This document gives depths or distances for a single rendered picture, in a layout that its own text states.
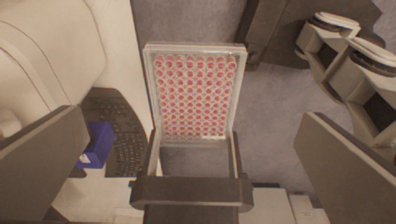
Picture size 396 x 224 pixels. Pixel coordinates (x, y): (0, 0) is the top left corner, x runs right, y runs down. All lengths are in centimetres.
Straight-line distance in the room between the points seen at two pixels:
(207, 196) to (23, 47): 30
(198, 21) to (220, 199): 114
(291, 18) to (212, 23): 42
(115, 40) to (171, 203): 41
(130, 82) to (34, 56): 27
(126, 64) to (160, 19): 76
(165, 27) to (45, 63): 98
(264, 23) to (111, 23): 78
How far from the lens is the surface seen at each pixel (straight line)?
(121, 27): 50
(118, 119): 66
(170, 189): 19
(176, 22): 127
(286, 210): 255
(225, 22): 127
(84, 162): 50
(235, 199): 19
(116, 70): 56
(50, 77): 37
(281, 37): 118
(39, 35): 38
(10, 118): 33
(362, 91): 76
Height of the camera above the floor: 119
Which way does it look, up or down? 47 degrees down
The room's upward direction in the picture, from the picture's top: 179 degrees counter-clockwise
